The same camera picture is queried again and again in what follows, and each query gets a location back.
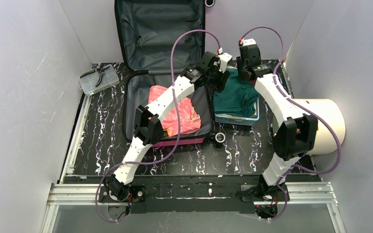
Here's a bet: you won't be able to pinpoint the light blue plastic basket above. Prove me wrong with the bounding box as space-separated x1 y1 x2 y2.
213 95 260 126

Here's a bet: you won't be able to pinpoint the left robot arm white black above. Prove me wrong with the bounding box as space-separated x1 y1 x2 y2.
111 51 232 186

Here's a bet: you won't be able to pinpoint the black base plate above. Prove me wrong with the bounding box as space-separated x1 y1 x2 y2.
98 175 289 217

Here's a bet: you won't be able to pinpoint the aluminium frame rail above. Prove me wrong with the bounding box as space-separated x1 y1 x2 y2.
41 181 346 233

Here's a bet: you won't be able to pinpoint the white cylinder with orange end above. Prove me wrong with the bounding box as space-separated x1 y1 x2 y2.
292 98 346 156

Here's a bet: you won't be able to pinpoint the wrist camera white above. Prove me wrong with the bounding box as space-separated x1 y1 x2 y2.
218 52 233 73
238 38 256 46

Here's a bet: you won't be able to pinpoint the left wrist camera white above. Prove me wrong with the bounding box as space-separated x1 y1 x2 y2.
218 52 233 73

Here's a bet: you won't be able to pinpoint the clear plastic compartment box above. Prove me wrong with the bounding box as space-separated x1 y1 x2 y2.
79 64 120 96

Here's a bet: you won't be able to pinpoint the teal green garment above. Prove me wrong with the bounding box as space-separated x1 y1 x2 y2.
213 68 259 117

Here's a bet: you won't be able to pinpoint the pink patterned garment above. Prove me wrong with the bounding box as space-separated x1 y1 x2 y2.
148 85 202 137

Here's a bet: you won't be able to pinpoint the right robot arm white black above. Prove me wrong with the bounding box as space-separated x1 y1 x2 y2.
237 39 318 186

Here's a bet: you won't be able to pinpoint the black pliers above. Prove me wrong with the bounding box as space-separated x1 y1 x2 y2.
79 66 109 88

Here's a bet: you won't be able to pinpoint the pink hard-shell suitcase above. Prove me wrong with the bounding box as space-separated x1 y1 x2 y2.
114 0 209 140

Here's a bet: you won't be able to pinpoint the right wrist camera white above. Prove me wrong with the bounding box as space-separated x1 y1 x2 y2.
238 38 256 46

